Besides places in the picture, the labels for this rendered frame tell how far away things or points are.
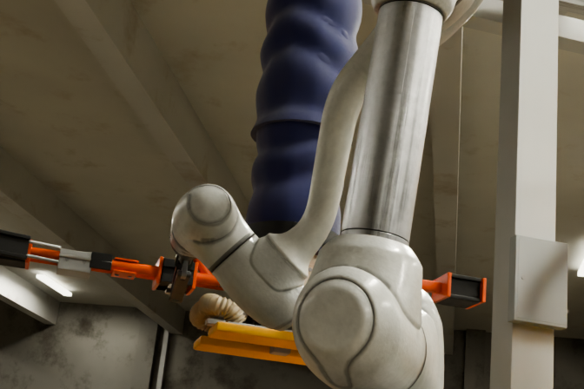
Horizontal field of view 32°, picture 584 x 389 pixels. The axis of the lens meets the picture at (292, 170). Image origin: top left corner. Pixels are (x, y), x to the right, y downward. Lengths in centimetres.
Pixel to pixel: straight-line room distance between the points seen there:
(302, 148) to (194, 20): 491
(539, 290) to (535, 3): 113
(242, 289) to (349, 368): 42
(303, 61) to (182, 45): 520
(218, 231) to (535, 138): 226
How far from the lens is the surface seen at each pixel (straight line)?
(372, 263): 139
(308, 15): 239
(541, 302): 357
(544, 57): 395
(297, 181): 224
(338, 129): 173
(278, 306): 172
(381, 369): 137
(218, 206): 168
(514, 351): 355
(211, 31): 724
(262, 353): 230
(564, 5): 482
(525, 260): 358
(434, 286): 209
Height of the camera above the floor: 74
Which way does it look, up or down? 19 degrees up
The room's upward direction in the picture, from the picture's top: 6 degrees clockwise
